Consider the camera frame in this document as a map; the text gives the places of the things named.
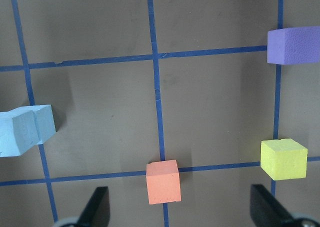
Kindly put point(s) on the cabled right gripper black right finger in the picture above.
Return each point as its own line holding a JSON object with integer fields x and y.
{"x": 266, "y": 211}

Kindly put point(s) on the smooth light blue block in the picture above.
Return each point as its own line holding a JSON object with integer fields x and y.
{"x": 43, "y": 118}

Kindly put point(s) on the orange block near robot bases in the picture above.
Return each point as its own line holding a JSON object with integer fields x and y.
{"x": 163, "y": 182}

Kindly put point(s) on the purple block near cyan bin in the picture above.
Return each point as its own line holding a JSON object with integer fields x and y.
{"x": 293, "y": 45}

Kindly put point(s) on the yellow foam block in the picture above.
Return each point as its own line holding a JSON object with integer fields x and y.
{"x": 283, "y": 159}

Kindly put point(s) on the cracked light blue block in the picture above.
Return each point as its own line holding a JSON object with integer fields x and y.
{"x": 18, "y": 133}

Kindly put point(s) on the cabled right gripper black left finger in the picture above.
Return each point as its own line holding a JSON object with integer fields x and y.
{"x": 97, "y": 211}

